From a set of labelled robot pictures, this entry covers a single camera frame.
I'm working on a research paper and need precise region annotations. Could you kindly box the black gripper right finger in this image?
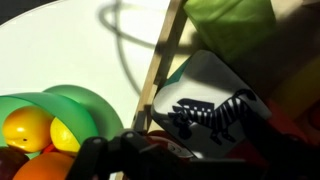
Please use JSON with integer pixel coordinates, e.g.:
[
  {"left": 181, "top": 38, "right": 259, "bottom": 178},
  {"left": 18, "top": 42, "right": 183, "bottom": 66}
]
[{"left": 233, "top": 111, "right": 320, "bottom": 180}]

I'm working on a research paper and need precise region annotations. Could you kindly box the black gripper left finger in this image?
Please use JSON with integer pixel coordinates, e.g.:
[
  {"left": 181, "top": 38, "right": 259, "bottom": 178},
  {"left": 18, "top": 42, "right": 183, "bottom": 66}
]
[{"left": 65, "top": 129, "right": 202, "bottom": 180}]

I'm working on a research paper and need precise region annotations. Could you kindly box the wooden tray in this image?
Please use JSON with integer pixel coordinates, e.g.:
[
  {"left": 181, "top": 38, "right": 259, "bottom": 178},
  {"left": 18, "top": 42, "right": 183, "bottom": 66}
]
[{"left": 130, "top": 0, "right": 320, "bottom": 134}]

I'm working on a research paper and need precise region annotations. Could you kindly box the light green block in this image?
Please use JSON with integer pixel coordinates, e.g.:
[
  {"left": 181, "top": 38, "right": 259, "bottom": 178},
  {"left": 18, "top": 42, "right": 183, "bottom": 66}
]
[{"left": 182, "top": 0, "right": 278, "bottom": 65}]

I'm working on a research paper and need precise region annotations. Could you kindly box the yellow toy lemon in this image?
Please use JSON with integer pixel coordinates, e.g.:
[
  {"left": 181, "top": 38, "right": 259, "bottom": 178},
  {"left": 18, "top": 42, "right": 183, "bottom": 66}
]
[
  {"left": 2, "top": 105, "right": 55, "bottom": 154},
  {"left": 49, "top": 116, "right": 82, "bottom": 155}
]

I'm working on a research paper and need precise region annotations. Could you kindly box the green plastic bowl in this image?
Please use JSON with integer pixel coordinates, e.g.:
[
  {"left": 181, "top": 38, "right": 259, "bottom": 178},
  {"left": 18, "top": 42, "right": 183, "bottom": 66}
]
[{"left": 0, "top": 84, "right": 125, "bottom": 161}]

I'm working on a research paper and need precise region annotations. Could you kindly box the orange toy fruit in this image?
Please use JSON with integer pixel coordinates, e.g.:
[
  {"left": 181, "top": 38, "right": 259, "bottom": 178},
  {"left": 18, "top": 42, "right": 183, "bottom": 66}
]
[{"left": 12, "top": 151, "right": 76, "bottom": 180}]

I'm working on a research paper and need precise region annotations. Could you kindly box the dark red toy plum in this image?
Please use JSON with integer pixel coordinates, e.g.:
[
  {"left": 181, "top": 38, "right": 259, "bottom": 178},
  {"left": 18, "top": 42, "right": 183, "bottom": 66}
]
[{"left": 0, "top": 146, "right": 30, "bottom": 180}]

